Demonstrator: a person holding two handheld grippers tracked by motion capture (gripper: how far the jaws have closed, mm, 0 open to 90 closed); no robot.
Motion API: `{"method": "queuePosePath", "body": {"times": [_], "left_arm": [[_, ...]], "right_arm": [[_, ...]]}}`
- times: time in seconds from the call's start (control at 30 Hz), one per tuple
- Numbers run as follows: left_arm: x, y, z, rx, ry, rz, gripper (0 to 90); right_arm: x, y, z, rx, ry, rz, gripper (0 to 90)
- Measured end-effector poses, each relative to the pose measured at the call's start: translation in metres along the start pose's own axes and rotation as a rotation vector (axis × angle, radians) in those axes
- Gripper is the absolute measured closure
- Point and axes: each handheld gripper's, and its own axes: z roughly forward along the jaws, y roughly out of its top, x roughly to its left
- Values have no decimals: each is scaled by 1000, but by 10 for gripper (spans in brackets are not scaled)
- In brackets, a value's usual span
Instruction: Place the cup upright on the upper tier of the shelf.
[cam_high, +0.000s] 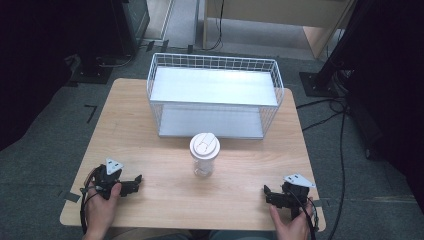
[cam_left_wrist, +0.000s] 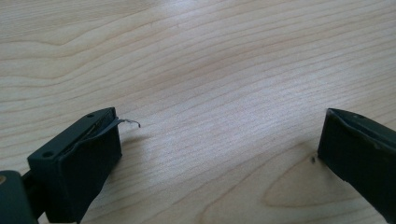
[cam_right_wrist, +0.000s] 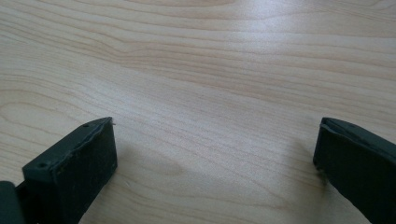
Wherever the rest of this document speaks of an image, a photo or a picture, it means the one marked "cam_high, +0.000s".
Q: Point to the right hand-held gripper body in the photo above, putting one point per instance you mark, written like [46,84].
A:
[296,196]

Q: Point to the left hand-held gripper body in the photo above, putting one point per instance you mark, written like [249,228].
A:
[106,180]

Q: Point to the clear cup with white lid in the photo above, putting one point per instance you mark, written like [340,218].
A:
[204,147]

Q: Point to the person's right hand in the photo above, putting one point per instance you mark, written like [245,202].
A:
[293,230]

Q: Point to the person's left hand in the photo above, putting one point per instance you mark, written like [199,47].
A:
[100,213]

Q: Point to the grey tape strip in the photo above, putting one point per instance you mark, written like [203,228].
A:
[72,197]

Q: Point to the black stand with flat base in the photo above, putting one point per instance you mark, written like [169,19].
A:
[91,71]

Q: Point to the black stand with square base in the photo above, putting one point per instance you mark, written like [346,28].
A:
[315,85]

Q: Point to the dark cabinet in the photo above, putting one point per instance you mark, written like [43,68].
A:
[133,23]

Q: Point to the light wooden desk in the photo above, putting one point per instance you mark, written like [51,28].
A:
[266,13]

